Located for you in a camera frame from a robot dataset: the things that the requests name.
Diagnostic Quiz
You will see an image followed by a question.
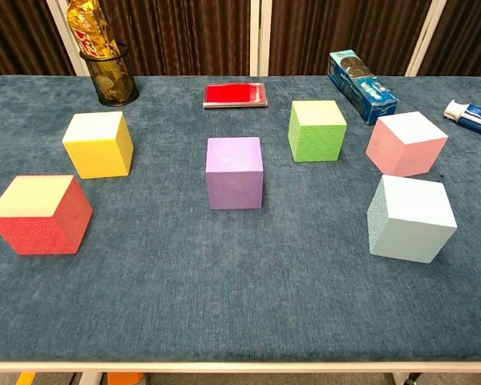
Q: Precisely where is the red box with clear lid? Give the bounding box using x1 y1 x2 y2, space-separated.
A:
202 82 270 110

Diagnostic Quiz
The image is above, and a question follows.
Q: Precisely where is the blue cookie box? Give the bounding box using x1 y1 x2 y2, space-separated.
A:
328 49 400 126

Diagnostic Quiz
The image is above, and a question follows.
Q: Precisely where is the white partition frame post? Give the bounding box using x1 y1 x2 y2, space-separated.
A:
249 0 273 77
46 0 91 77
404 0 446 77

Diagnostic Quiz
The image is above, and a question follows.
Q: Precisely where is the orange plastic object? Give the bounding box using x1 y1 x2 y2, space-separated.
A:
107 372 145 385

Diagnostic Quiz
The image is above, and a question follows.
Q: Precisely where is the gold foil snack bag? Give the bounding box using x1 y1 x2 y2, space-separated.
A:
66 0 123 61

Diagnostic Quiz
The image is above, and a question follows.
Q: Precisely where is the red foam cube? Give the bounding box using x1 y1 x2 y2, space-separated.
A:
0 174 94 256

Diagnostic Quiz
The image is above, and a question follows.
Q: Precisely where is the yellow foam cube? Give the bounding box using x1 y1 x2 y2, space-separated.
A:
62 111 135 180

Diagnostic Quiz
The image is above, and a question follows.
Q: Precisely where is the white blue toothpaste tube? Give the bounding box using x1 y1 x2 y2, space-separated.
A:
443 99 481 140

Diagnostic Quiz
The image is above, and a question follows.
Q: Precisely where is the light blue foam cube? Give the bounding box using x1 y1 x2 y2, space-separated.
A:
366 174 459 265

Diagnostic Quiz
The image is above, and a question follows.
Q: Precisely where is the black mesh pen holder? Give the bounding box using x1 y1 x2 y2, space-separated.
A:
79 42 140 107

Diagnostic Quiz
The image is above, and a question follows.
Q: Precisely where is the green foam cube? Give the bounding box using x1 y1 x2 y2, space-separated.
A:
287 99 348 164

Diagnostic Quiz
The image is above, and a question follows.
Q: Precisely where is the brown pleated curtain panel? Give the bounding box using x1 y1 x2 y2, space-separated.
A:
98 0 253 77
269 0 432 77
418 0 481 78
0 0 76 81

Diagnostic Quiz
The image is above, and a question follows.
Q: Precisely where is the white table frame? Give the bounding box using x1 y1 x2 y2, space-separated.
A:
0 360 481 385

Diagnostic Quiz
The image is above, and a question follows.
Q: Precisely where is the pink foam cube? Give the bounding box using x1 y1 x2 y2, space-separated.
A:
365 111 449 177

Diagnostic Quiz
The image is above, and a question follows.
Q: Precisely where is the purple foam cube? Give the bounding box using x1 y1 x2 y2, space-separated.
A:
205 136 265 211

